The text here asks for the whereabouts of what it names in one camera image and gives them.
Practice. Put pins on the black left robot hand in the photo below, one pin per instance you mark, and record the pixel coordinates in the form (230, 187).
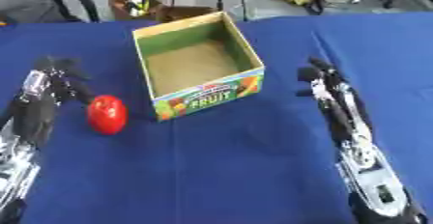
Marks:
(38, 118)

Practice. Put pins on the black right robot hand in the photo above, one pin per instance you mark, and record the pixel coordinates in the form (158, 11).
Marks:
(332, 105)

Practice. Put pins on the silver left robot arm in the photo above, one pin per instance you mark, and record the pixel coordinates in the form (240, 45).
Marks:
(16, 166)

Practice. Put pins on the red toy apple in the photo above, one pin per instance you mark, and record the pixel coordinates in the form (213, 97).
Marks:
(107, 114)

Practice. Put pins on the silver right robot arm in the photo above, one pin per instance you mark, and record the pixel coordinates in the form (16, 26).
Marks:
(375, 182)

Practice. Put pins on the brown bag with items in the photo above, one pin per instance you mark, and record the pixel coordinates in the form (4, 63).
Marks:
(141, 7)

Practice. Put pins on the cardboard box with green inside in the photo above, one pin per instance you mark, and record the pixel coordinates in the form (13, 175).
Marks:
(197, 67)

